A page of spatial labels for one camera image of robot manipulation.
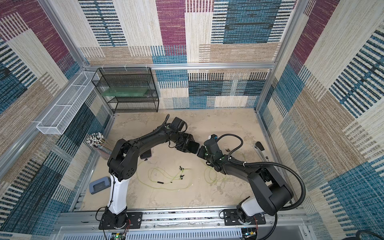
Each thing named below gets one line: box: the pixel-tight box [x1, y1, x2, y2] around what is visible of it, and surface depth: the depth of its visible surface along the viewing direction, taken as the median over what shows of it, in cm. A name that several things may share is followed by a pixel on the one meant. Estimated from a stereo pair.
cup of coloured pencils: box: [86, 132, 112, 160], surface depth 85 cm
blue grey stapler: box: [89, 176, 111, 195], surface depth 85 cm
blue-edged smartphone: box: [186, 141, 200, 154], surface depth 94 cm
